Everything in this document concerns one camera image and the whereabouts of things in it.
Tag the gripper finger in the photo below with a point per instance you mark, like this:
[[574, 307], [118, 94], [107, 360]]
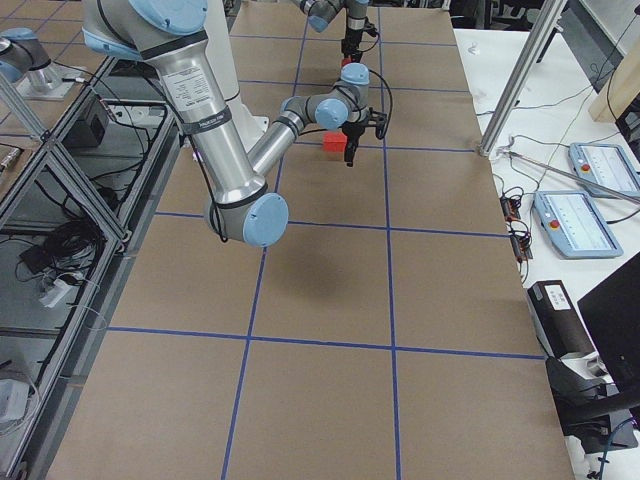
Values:
[[349, 154]]

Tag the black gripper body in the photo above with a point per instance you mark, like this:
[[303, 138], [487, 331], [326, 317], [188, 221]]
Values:
[[352, 39], [354, 131]]

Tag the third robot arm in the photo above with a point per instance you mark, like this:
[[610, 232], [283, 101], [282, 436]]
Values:
[[21, 51]]

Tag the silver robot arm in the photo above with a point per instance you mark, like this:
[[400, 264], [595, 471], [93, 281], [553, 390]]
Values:
[[321, 13], [241, 206]]

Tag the lower teach pendant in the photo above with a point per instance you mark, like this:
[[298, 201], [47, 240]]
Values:
[[574, 225]]

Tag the black printer device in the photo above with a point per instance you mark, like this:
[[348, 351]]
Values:
[[559, 329]]

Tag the black monitor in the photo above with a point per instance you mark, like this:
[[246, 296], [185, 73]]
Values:
[[610, 312]]

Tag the grey aluminium frame post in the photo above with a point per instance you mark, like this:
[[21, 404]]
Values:
[[536, 40]]

